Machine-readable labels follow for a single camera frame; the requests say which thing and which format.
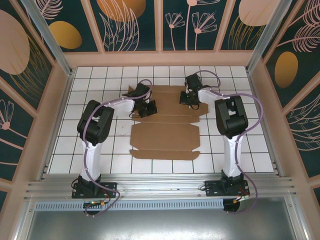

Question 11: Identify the brown cardboard paper box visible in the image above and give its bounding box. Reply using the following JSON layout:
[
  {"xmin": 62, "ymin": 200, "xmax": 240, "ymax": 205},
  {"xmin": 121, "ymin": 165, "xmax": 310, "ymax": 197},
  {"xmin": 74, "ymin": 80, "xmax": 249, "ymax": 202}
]
[{"xmin": 126, "ymin": 84, "xmax": 209, "ymax": 161}]

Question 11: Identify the yellow power connector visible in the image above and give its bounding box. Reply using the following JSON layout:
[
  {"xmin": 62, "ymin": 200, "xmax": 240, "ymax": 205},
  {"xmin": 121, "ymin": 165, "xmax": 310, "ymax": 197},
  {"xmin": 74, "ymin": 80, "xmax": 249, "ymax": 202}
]
[{"xmin": 232, "ymin": 193, "xmax": 251, "ymax": 205}]

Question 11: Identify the grey metal sheet panel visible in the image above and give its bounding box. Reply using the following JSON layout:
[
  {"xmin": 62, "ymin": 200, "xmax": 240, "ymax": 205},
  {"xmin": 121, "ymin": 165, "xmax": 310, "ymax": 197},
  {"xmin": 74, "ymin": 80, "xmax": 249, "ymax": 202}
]
[{"xmin": 14, "ymin": 196, "xmax": 310, "ymax": 240}]

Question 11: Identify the aluminium side rail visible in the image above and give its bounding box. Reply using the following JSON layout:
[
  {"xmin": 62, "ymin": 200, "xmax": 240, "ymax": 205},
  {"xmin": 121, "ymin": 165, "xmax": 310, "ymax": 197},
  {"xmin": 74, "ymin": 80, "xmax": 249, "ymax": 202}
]
[
  {"xmin": 247, "ymin": 71, "xmax": 284, "ymax": 177},
  {"xmin": 38, "ymin": 72, "xmax": 75, "ymax": 182}
]

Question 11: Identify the long aluminium mounting rail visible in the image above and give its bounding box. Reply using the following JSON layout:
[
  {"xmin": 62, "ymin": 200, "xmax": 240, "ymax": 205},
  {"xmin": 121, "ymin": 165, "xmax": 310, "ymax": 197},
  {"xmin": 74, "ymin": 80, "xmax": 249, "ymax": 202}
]
[{"xmin": 24, "ymin": 172, "xmax": 296, "ymax": 201}]

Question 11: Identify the aluminium corner post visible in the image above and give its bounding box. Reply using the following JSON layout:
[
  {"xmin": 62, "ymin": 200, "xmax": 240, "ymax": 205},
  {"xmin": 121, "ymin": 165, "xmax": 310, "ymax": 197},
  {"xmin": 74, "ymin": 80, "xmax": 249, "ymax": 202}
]
[
  {"xmin": 20, "ymin": 0, "xmax": 76, "ymax": 77},
  {"xmin": 245, "ymin": 0, "xmax": 293, "ymax": 74}
]

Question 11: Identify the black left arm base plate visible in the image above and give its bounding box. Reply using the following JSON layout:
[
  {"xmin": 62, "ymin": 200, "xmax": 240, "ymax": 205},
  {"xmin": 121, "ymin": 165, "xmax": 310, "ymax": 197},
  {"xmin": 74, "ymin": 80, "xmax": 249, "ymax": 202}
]
[{"xmin": 71, "ymin": 181, "xmax": 118, "ymax": 199}]

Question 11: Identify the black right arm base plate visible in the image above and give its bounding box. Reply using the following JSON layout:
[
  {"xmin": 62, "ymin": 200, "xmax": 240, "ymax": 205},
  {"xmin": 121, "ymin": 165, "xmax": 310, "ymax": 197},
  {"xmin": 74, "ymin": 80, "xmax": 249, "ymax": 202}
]
[{"xmin": 204, "ymin": 179, "xmax": 251, "ymax": 197}]

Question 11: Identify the slotted grey cable tray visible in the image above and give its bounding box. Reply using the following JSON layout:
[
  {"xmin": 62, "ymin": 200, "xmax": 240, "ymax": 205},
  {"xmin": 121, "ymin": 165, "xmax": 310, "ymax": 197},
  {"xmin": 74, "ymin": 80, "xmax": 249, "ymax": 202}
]
[{"xmin": 34, "ymin": 199, "xmax": 225, "ymax": 211}]

